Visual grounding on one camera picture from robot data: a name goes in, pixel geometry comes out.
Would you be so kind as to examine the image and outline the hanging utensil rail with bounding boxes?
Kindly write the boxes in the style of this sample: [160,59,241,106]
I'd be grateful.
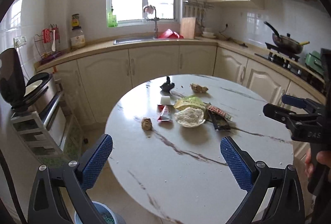
[182,0,214,28]

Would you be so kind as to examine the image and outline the red snack wrapper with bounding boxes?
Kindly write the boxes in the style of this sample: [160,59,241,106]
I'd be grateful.
[157,105,172,122]

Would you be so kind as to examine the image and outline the light blue trash bucket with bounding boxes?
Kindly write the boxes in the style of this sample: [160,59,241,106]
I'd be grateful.
[73,200,126,224]

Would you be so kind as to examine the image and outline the stacked white bowls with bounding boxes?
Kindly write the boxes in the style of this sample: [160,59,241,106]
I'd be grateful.
[202,28,216,39]

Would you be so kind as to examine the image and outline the white crumpled tissue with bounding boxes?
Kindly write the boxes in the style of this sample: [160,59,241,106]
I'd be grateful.
[174,107,205,128]

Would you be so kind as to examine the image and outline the green dish soap bottle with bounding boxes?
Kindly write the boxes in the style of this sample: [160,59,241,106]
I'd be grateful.
[107,7,118,28]

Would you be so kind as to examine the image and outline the chrome faucet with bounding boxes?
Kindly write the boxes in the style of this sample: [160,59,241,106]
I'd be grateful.
[143,5,159,39]

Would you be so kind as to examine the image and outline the red plastic basin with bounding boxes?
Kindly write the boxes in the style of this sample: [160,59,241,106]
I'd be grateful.
[158,29,183,39]

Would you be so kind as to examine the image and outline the person right hand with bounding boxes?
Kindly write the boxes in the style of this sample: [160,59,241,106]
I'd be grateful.
[305,143,330,193]

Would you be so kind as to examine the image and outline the large glass jar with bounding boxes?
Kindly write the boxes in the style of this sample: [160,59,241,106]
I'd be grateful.
[70,13,85,50]

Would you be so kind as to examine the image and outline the wire utensil rack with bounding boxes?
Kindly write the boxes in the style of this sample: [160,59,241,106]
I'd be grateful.
[34,24,63,66]

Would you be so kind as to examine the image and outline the wall power outlet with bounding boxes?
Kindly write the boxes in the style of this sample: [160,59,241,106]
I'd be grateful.
[13,36,27,48]

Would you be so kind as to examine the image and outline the black rice cooker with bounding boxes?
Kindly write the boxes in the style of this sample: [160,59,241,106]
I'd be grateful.
[1,48,58,113]

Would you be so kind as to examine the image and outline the white rolling storage cart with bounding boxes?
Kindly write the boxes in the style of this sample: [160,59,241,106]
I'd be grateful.
[11,91,83,167]

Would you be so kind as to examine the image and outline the steel kitchen sink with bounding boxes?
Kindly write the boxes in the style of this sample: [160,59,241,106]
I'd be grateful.
[113,36,155,45]

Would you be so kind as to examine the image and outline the dark snack wrapper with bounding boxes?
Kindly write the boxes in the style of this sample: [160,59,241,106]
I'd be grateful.
[207,110,231,131]

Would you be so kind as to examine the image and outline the red patterned candy wrapper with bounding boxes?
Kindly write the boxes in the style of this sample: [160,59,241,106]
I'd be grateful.
[206,104,232,121]

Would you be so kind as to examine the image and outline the brown paper ball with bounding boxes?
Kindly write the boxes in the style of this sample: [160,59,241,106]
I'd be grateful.
[190,83,209,93]

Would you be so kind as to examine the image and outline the dark round table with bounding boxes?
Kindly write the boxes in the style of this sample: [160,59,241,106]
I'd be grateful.
[106,75,293,223]

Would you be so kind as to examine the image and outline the brown food scrap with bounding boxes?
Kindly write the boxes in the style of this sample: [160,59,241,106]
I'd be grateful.
[141,117,153,131]

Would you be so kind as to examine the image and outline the black wok with lid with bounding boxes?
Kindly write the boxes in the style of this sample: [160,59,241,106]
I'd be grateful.
[264,21,310,54]

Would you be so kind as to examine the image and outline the cream lower cabinets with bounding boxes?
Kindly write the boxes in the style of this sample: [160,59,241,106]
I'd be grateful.
[36,40,327,163]

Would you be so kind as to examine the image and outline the wooden cutting board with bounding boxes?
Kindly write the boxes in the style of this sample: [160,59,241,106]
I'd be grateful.
[180,17,196,39]

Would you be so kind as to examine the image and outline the black gas stove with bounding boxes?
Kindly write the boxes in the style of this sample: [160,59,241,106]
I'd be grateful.
[255,42,326,96]

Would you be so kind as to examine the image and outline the green snack bag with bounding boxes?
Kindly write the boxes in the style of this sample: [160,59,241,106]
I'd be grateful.
[174,96,206,112]

